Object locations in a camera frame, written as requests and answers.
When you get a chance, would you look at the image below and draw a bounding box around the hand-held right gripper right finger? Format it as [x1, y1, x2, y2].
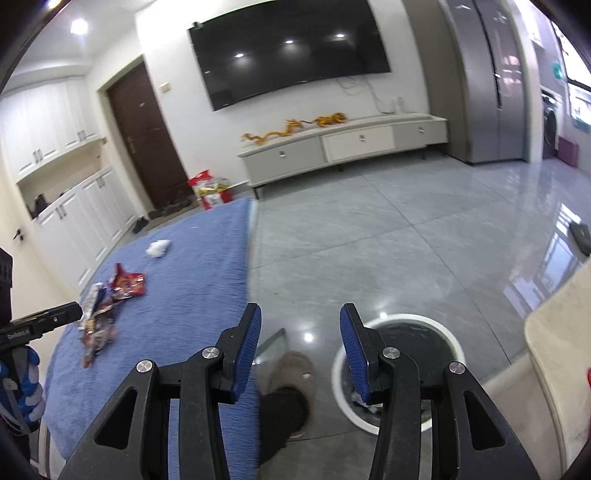
[339, 303, 541, 480]

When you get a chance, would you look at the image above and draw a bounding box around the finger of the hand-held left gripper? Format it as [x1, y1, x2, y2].
[32, 301, 84, 339]

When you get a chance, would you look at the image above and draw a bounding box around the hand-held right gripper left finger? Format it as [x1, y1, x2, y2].
[58, 302, 263, 480]

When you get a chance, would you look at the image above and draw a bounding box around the dark red snack packet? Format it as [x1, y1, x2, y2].
[81, 318, 117, 369]

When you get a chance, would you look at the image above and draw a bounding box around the white round trash bin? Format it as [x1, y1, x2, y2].
[331, 314, 466, 435]

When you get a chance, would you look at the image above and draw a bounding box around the person's left hand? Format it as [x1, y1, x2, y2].
[0, 345, 45, 437]

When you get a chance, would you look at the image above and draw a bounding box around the beige slipper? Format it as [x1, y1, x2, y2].
[263, 351, 315, 439]

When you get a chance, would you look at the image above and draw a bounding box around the cream interior door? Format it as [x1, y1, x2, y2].
[0, 182, 65, 319]

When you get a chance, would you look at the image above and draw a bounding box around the person's leg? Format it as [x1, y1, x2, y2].
[259, 387, 310, 464]

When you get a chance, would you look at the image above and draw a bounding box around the blue fluffy blanket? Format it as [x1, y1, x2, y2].
[41, 198, 264, 462]

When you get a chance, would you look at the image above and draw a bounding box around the white base cabinet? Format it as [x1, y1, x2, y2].
[30, 166, 139, 291]

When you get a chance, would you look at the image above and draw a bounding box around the red white shopping bag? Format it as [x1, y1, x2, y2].
[198, 178, 234, 210]

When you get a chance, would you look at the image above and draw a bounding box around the white grey television stand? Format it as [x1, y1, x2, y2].
[237, 113, 448, 199]

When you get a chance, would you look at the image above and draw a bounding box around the brown entrance door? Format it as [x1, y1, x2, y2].
[106, 62, 190, 210]

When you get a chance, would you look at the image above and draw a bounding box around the cream rounded table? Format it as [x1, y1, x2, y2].
[524, 272, 591, 462]

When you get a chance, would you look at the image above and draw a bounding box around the golden dragon figurine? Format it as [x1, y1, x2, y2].
[274, 119, 304, 138]
[242, 130, 279, 147]

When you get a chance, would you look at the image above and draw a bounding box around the dark flat floor device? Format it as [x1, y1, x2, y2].
[569, 222, 591, 257]

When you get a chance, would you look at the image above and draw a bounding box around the purple box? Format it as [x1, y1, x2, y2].
[558, 136, 581, 168]

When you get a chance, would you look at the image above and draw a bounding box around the large black television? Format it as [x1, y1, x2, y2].
[188, 0, 392, 112]

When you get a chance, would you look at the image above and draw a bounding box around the grey washing machine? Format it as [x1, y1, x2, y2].
[539, 90, 561, 160]

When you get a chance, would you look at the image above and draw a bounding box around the grey refrigerator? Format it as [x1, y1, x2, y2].
[438, 0, 529, 164]

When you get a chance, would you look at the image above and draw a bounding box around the white wall cabinet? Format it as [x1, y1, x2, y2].
[0, 76, 100, 178]

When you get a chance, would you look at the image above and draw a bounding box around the black television cable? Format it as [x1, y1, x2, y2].
[335, 76, 398, 114]

